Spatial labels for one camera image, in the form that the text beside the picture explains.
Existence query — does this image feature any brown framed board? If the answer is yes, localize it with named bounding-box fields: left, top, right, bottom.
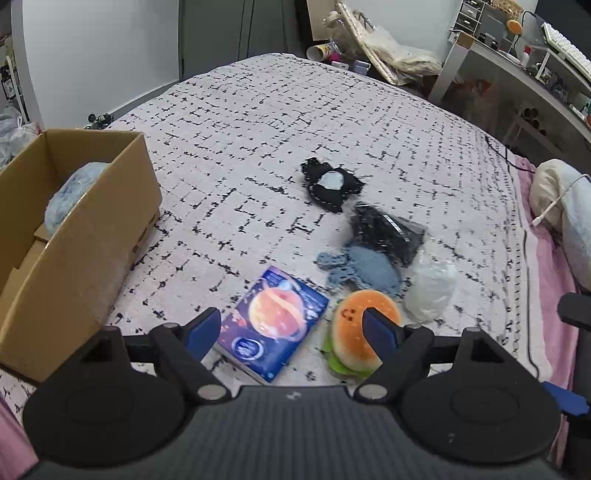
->
left=307, top=0, right=342, bottom=42

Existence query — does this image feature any white desk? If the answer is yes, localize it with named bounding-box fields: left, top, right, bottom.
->
left=429, top=34, right=591, bottom=171

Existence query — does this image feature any black item in plastic bag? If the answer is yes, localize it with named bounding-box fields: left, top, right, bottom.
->
left=344, top=202, right=428, bottom=267

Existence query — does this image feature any cream pillow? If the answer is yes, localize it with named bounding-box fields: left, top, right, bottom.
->
left=529, top=159, right=585, bottom=227

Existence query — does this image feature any pink bedsheet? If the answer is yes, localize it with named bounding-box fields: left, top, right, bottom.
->
left=508, top=157, right=583, bottom=462

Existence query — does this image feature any blue planet print book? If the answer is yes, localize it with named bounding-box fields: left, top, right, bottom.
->
left=215, top=266, right=329, bottom=385

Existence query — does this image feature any beige plastic bag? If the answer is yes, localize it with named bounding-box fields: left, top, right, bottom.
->
left=360, top=25, right=444, bottom=86

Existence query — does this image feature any white keyboard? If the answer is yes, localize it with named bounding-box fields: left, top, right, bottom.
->
left=541, top=22, right=591, bottom=79

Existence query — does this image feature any light blue plush toy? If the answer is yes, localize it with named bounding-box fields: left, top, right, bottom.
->
left=45, top=161, right=112, bottom=234

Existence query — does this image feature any white black patterned bedspread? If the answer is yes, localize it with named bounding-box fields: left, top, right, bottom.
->
left=0, top=53, right=555, bottom=425

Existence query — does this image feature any black and white plush toy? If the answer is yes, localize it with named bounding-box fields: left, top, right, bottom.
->
left=301, top=158, right=366, bottom=214

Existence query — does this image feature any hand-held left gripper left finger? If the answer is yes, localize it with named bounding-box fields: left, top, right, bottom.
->
left=76, top=307, right=232, bottom=403

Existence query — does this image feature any black cable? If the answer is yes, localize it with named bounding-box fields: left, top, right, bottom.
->
left=482, top=134, right=536, bottom=175

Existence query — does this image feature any orange burger plush toy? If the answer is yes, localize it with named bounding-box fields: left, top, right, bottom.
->
left=322, top=290, right=402, bottom=380

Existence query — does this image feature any light blue pillow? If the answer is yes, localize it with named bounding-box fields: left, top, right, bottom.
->
left=561, top=174, right=591, bottom=289

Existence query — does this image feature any grey door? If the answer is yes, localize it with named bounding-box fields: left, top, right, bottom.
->
left=178, top=0, right=296, bottom=81

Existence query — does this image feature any blue denim stuffed toy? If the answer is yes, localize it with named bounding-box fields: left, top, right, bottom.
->
left=316, top=244, right=402, bottom=298

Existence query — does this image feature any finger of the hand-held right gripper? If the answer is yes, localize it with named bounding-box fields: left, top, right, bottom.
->
left=541, top=381, right=591, bottom=418
left=558, top=292, right=591, bottom=329

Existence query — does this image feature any brown cardboard box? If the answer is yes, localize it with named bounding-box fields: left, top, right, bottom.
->
left=0, top=129, right=163, bottom=384

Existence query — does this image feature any white cable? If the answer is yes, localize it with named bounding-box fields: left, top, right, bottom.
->
left=532, top=173, right=591, bottom=227

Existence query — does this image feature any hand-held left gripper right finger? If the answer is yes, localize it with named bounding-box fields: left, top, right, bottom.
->
left=353, top=307, right=509, bottom=403

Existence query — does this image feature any white plastic bag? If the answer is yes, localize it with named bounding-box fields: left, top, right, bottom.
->
left=0, top=106, right=38, bottom=167

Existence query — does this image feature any grey drawer organizer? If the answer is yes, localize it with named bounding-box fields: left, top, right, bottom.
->
left=455, top=0, right=483, bottom=33

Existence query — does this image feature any clear bag with white item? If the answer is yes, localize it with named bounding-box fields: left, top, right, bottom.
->
left=405, top=251, right=458, bottom=324

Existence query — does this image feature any pile of plastic bags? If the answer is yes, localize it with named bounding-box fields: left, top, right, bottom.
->
left=335, top=2, right=398, bottom=84

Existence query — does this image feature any white desk shelf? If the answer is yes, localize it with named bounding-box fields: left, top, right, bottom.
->
left=526, top=44, right=591, bottom=93

